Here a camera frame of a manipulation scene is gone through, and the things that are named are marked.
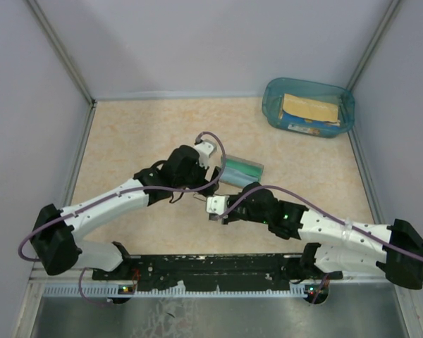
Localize grey glasses case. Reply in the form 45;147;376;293
221;155;264;181

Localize black thin-frame glasses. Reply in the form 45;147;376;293
192;193;207;202

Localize blue cleaning cloth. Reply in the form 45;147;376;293
220;168;260;188

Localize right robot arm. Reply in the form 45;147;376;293
206;182;423;290

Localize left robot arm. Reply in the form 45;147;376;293
30;140;218;280

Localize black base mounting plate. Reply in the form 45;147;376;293
92;253;325;292

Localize teal plastic basin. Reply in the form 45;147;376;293
262;77;355;138

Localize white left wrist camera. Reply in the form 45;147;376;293
193;139;216;169

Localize aluminium front rail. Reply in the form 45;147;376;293
30;253;409;299

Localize left aluminium frame post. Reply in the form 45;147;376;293
23;0;95;106

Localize aluminium frame post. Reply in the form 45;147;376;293
23;0;95;106
346;0;403;92

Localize right aluminium frame post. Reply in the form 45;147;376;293
346;0;403;92

